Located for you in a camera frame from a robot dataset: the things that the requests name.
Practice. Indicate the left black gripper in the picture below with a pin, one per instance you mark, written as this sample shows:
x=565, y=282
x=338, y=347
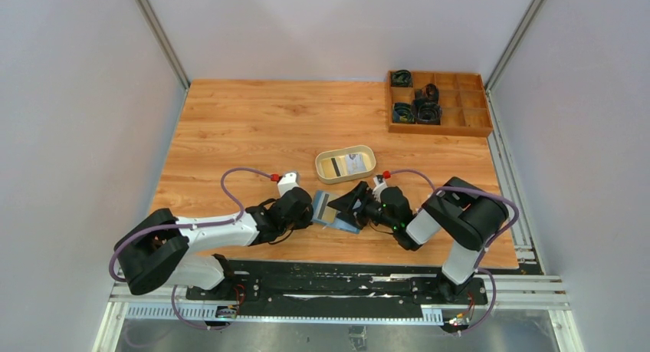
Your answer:
x=309, y=210

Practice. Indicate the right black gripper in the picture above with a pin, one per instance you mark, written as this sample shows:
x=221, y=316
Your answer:
x=359, y=207

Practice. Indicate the blue card holder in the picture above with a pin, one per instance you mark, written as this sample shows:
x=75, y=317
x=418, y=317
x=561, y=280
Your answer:
x=338, y=224

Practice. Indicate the white printed card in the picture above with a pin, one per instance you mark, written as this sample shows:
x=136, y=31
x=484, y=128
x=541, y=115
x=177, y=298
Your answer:
x=354, y=164

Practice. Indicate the cream oval tray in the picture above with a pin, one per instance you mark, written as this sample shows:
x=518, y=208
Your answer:
x=368, y=157

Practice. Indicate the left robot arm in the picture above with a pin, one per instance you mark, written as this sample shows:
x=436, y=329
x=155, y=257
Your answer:
x=166, y=250

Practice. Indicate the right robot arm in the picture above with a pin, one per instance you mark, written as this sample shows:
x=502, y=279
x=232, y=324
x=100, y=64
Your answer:
x=471, y=216

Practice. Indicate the gold card with black stripe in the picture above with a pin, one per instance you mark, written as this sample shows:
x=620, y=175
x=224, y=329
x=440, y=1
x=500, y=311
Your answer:
x=332, y=168

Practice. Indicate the rolled blue belt lower left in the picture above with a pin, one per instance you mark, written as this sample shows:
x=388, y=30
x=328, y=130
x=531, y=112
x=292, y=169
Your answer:
x=402, y=113

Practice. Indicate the rolled black belt lower centre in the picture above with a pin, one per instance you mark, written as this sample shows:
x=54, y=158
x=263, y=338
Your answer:
x=427, y=112

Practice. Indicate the rolled dark belt top left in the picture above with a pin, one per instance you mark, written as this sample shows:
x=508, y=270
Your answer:
x=401, y=78

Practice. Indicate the rolled dark belt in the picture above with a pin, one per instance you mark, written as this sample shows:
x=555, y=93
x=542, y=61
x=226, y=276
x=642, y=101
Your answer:
x=429, y=92
x=401, y=78

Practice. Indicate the rolled dark belt centre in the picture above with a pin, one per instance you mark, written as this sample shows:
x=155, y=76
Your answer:
x=429, y=92

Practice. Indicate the wooden compartment box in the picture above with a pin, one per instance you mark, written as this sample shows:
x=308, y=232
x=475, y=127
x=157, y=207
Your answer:
x=463, y=99

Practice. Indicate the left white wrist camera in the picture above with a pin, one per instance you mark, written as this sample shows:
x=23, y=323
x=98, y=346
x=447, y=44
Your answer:
x=287, y=182

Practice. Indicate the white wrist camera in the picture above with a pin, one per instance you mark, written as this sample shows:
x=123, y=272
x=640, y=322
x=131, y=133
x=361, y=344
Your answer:
x=380, y=184
x=287, y=182

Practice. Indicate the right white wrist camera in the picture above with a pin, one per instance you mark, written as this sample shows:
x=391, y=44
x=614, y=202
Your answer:
x=380, y=184

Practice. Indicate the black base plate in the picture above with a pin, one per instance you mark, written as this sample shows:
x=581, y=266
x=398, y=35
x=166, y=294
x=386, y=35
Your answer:
x=300, y=289

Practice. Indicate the aluminium rail frame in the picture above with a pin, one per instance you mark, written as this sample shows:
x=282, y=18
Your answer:
x=506, y=292

